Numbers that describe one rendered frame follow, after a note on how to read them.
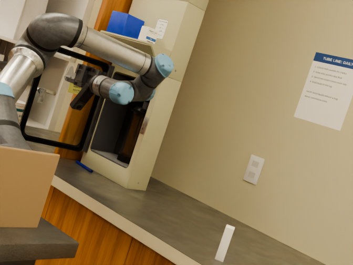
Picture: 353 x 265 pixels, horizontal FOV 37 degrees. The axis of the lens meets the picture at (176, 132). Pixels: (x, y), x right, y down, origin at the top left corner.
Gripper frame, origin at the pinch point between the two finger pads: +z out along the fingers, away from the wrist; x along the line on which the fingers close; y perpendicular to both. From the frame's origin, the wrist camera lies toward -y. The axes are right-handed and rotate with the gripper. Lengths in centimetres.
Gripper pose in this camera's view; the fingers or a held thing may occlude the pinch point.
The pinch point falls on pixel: (66, 79)
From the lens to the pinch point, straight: 207.9
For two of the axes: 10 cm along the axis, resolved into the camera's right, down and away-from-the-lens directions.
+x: -6.4, -1.6, -7.5
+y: 3.2, -9.5, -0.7
